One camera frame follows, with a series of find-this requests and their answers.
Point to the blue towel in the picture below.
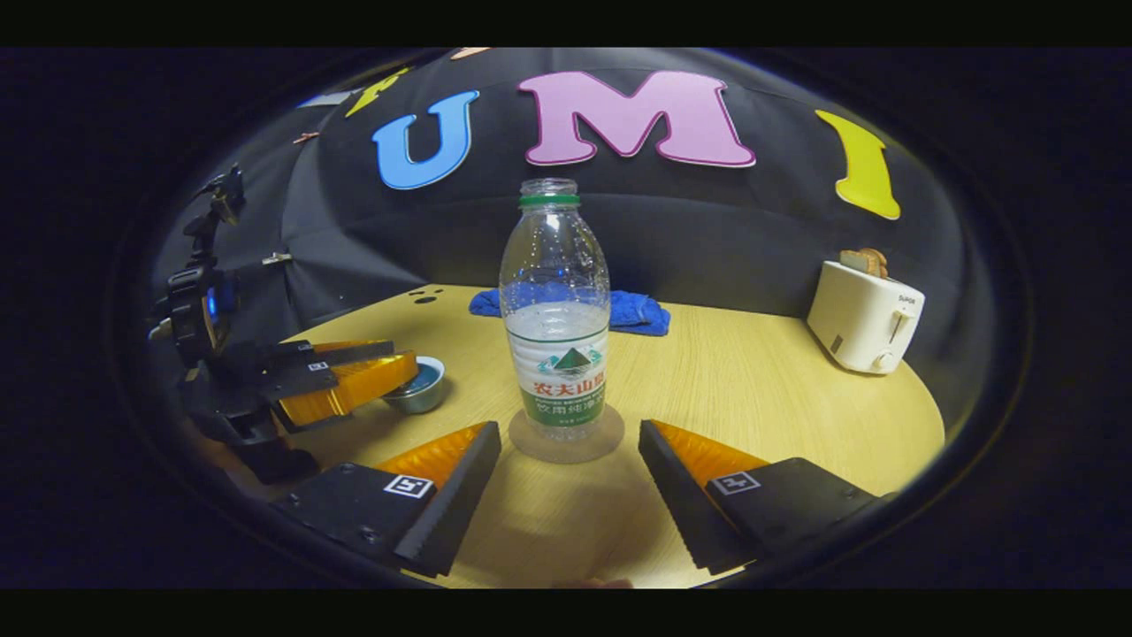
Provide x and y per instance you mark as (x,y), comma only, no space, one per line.
(641,314)

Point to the red clip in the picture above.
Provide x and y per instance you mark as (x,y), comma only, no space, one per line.
(305,137)

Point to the white clip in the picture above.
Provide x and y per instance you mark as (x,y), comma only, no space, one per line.
(276,259)

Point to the bread slice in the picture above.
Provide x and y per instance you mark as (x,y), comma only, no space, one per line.
(865,262)

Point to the clear plastic water bottle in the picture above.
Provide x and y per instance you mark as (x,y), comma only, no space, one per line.
(557,336)

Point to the white toaster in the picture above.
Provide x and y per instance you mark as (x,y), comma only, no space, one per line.
(862,323)

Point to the black backdrop cloth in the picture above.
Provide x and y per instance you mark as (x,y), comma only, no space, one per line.
(707,230)

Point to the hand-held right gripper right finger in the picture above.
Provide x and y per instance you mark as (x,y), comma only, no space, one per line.
(681,495)

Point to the silver teacup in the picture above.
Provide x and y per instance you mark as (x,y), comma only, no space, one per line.
(411,400)

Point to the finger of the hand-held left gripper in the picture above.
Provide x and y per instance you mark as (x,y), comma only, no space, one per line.
(354,352)
(354,389)

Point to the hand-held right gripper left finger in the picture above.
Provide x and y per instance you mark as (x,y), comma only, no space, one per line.
(451,504)

